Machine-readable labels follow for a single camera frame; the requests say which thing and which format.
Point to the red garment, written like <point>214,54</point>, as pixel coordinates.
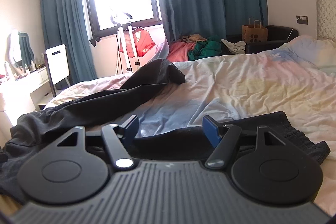
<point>143,43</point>

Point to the cosmetics on dresser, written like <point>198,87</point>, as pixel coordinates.
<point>29,67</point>

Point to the beige cloth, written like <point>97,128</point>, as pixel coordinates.
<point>195,38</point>

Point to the white garment steamer stand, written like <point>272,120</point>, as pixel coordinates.
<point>126,37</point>

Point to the brown paper bag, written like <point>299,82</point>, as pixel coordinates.
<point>255,33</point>

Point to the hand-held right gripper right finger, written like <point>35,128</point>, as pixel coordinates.
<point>211,129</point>

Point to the wavy white framed mirror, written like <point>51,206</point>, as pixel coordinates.
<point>22,49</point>

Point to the pastel bed duvet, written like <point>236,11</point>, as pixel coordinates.
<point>249,87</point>

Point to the black armchair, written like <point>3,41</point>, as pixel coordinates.
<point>278,35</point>

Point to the black pants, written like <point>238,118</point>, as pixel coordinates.
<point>86,108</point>

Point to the wall socket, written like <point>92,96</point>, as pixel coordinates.
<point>302,19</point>

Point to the white cloth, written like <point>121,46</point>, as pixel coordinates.
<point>235,47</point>

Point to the green cloth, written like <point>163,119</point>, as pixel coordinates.
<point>206,49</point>

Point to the pastel pillow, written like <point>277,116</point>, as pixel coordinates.
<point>320,52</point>

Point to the white chair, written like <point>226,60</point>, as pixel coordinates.
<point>57,64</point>

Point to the white quilted headboard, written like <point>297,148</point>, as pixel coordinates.
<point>326,18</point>

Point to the pink cloth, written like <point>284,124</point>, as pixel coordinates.
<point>178,52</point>

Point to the white dresser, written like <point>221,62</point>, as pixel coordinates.
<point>29,82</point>

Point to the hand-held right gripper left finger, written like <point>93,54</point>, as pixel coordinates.
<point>130,129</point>

